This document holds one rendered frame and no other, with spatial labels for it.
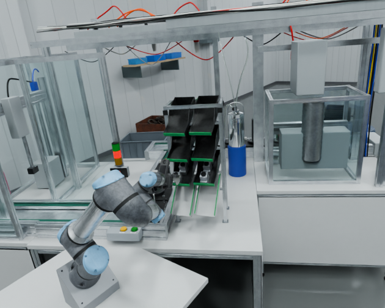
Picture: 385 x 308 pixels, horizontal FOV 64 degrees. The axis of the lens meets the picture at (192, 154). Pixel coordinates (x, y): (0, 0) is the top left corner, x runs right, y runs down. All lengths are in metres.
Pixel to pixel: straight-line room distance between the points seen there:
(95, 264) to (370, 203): 2.04
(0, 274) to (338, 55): 11.80
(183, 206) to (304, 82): 1.25
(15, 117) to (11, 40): 2.61
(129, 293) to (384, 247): 2.05
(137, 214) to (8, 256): 1.50
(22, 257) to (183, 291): 1.23
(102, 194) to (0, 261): 1.52
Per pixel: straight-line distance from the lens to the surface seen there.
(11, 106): 2.60
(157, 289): 1.71
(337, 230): 2.79
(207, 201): 1.98
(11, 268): 2.59
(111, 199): 1.17
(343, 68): 12.64
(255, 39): 2.82
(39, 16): 5.61
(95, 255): 1.49
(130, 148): 4.07
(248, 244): 1.93
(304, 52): 2.43
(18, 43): 5.14
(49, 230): 2.30
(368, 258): 3.01
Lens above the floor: 2.03
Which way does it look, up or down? 21 degrees down
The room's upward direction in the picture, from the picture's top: 5 degrees counter-clockwise
